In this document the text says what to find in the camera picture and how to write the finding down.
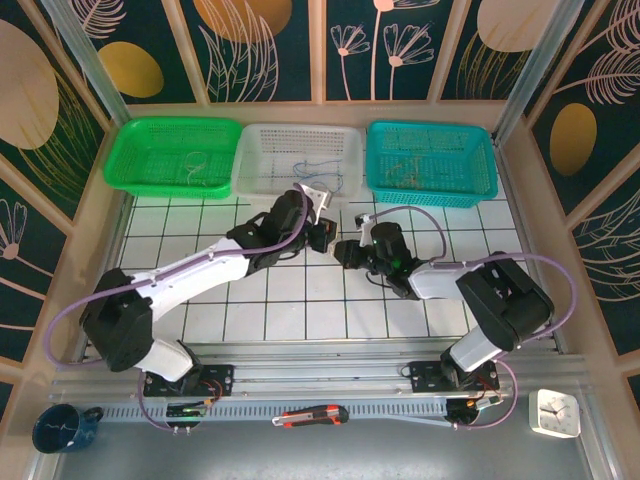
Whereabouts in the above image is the thin blue cable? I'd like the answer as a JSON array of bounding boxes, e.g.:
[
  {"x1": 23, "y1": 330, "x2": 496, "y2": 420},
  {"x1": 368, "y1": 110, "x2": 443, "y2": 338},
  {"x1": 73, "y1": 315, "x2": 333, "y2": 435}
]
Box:
[
  {"x1": 319, "y1": 159, "x2": 348, "y2": 196},
  {"x1": 291, "y1": 158, "x2": 327, "y2": 185}
]

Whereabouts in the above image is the thin white cable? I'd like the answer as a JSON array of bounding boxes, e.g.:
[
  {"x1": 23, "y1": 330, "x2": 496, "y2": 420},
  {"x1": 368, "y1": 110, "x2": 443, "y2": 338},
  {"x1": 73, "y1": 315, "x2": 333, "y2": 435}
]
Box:
[{"x1": 181, "y1": 149, "x2": 209, "y2": 188}]

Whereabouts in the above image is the white plastic basket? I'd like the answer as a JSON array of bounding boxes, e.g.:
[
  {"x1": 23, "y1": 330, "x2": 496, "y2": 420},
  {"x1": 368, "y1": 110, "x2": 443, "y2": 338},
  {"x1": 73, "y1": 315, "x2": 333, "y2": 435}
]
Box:
[{"x1": 232, "y1": 123, "x2": 364, "y2": 210}]

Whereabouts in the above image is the teal plastic basket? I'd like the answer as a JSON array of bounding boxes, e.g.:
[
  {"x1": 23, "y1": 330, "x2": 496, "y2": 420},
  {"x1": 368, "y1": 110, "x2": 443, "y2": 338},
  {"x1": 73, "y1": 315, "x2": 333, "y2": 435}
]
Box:
[{"x1": 364, "y1": 119, "x2": 500, "y2": 210}]

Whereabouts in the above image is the green plastic basket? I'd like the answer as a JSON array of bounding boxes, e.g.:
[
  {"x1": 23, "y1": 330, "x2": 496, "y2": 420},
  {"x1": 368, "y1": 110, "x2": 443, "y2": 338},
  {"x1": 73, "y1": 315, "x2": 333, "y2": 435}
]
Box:
[{"x1": 102, "y1": 116, "x2": 245, "y2": 201}]

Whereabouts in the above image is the orange black utility knife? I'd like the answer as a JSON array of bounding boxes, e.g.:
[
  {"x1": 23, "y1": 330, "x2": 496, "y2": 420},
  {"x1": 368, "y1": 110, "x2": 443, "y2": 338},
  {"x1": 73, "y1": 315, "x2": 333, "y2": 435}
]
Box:
[{"x1": 272, "y1": 404, "x2": 350, "y2": 430}]

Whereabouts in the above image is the small black circuit board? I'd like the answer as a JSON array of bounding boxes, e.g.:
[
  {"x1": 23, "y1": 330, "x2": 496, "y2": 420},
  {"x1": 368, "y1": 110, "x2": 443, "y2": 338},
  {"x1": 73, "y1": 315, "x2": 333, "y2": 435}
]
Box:
[
  {"x1": 446, "y1": 394, "x2": 504, "y2": 427},
  {"x1": 164, "y1": 401, "x2": 212, "y2": 421}
]

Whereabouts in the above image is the white square clock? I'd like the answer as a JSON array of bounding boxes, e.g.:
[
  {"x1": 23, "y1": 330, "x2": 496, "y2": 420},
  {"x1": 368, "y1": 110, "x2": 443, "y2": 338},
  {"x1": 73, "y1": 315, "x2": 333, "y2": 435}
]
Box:
[{"x1": 528, "y1": 388, "x2": 584, "y2": 440}]

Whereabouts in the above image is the dark blue mug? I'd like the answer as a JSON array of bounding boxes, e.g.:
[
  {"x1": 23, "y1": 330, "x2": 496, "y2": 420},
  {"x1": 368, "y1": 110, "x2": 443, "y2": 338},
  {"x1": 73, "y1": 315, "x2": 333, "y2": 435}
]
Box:
[{"x1": 32, "y1": 403, "x2": 105, "y2": 455}]

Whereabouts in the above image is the thin black wire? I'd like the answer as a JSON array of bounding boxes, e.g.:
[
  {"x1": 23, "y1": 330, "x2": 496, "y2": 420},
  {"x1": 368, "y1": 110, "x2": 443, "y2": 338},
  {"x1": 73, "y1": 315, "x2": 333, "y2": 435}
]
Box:
[{"x1": 366, "y1": 271, "x2": 402, "y2": 297}]

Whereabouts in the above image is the aluminium mounting rail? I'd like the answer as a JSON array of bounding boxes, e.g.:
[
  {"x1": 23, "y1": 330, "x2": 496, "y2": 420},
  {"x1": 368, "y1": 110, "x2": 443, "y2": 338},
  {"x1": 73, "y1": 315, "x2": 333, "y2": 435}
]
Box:
[{"x1": 49, "y1": 337, "x2": 586, "y2": 401}]

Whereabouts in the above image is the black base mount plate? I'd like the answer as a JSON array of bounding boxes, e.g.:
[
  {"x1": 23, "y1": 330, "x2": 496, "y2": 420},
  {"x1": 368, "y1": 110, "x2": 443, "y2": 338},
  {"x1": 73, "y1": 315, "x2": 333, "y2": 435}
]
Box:
[
  {"x1": 408, "y1": 360, "x2": 501, "y2": 396},
  {"x1": 143, "y1": 363, "x2": 236, "y2": 399}
]

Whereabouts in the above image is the grey slotted cable duct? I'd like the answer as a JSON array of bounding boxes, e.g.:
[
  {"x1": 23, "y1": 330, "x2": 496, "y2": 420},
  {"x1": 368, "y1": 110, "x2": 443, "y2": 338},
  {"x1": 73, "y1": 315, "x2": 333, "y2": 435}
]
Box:
[{"x1": 99, "y1": 399, "x2": 531, "y2": 427}]

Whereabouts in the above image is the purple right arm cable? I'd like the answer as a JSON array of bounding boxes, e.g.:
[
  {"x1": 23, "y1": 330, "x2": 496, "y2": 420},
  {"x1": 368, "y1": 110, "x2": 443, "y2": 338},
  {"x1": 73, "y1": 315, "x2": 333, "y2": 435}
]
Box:
[{"x1": 359, "y1": 206, "x2": 581, "y2": 432}]

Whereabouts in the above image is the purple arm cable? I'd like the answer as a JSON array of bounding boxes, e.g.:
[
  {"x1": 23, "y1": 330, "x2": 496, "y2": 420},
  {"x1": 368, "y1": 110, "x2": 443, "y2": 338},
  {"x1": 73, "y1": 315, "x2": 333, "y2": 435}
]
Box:
[
  {"x1": 45, "y1": 182, "x2": 315, "y2": 432},
  {"x1": 359, "y1": 206, "x2": 581, "y2": 432}
]

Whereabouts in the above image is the aluminium frame post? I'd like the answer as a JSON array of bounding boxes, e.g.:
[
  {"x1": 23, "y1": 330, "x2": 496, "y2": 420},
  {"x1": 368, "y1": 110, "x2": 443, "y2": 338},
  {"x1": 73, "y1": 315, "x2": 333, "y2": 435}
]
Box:
[
  {"x1": 492, "y1": 0, "x2": 584, "y2": 145},
  {"x1": 42, "y1": 0, "x2": 132, "y2": 126}
]

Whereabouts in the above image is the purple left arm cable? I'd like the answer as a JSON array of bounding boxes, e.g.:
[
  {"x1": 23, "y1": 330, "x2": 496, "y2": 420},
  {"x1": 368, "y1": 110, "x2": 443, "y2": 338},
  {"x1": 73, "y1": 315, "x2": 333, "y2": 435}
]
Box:
[{"x1": 45, "y1": 182, "x2": 315, "y2": 432}]

